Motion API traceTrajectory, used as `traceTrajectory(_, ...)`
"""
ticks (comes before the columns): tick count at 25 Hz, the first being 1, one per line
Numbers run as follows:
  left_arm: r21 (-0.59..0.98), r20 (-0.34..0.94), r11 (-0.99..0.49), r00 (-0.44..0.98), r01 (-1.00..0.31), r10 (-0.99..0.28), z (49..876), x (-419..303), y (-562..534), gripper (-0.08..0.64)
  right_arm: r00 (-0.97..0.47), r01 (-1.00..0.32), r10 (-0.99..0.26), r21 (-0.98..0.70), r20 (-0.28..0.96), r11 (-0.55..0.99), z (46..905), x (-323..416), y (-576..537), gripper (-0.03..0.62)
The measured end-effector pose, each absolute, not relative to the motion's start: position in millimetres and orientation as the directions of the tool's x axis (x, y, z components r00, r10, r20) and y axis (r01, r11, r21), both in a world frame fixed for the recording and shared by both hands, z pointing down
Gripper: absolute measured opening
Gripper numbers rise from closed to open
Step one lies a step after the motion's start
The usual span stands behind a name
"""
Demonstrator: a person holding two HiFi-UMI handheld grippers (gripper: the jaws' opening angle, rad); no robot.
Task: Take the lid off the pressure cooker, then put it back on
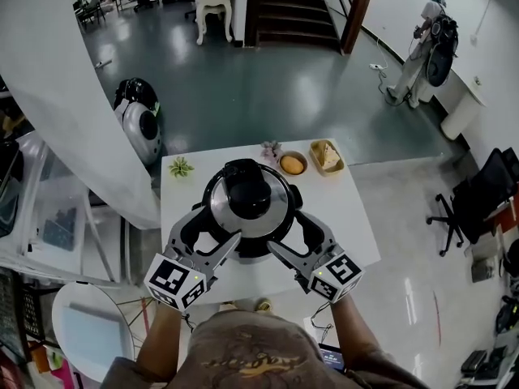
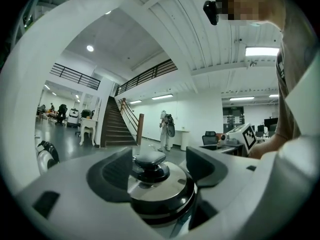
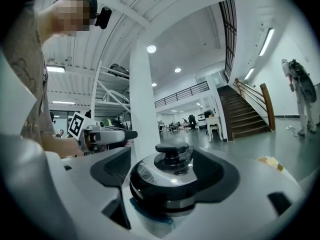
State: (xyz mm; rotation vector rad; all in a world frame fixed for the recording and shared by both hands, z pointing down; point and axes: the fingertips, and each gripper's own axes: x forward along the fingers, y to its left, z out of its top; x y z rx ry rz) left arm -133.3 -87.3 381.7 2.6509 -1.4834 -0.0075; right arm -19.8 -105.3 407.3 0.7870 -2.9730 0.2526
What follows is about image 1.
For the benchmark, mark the white rounded cabinet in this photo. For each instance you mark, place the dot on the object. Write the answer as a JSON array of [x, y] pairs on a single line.
[[462, 112]]

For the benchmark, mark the person's right forearm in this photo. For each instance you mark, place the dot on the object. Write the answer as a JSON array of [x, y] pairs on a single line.
[[353, 326]]

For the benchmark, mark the cake slice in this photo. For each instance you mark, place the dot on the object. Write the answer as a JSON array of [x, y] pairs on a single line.
[[329, 154]]

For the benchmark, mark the person's left forearm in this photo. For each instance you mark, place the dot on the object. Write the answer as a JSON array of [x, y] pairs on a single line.
[[162, 338]]

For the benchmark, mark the round wooden bowl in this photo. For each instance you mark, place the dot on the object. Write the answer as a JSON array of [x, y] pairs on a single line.
[[282, 171]]

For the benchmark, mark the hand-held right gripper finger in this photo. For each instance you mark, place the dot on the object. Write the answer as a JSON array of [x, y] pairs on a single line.
[[294, 259], [322, 237]]

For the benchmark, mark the black hard case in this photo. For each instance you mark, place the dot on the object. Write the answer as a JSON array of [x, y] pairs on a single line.
[[473, 361]]

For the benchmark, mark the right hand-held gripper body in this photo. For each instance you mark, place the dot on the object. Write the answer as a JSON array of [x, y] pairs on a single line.
[[336, 276]]

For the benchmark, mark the orange bun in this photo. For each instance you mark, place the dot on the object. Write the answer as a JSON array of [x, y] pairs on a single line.
[[292, 164]]

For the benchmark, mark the white power strip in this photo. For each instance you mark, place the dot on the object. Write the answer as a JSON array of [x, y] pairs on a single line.
[[378, 67]]

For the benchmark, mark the person's brown printed t-shirt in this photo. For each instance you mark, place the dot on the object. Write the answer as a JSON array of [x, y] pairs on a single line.
[[259, 351]]

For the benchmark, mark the green succulent plant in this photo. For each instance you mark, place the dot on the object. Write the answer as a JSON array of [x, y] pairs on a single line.
[[181, 167]]

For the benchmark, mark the white metal shelf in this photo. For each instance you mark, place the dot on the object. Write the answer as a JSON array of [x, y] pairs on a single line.
[[97, 241]]

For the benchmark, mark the red wooden cabinet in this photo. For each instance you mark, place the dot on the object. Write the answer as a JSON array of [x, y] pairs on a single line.
[[504, 217]]

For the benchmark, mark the black office chair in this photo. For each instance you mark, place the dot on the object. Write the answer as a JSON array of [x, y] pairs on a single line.
[[478, 201]]

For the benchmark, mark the clear plastic storage box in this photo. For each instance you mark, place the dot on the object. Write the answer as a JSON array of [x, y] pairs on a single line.
[[57, 217]]

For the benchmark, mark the rectangular wooden tray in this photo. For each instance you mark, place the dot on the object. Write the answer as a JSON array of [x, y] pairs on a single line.
[[316, 164]]

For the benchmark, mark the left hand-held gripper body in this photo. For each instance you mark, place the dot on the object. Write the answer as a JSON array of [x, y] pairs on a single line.
[[174, 280]]

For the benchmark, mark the black pressure cooker pot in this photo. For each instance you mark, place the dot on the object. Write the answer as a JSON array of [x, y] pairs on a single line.
[[253, 253]]

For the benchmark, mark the pressure cooker lid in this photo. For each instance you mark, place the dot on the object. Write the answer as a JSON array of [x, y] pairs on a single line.
[[247, 195]]

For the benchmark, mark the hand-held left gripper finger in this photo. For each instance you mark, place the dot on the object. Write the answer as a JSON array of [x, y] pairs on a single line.
[[176, 233], [219, 255]]

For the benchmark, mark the dark wooden staircase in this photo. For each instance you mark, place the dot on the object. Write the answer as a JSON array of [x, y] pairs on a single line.
[[292, 10]]

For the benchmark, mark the pink succulent plant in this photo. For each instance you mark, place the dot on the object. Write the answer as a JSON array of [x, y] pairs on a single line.
[[271, 150]]

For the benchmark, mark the person's right shoe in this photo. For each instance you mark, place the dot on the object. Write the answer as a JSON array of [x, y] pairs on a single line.
[[263, 305]]

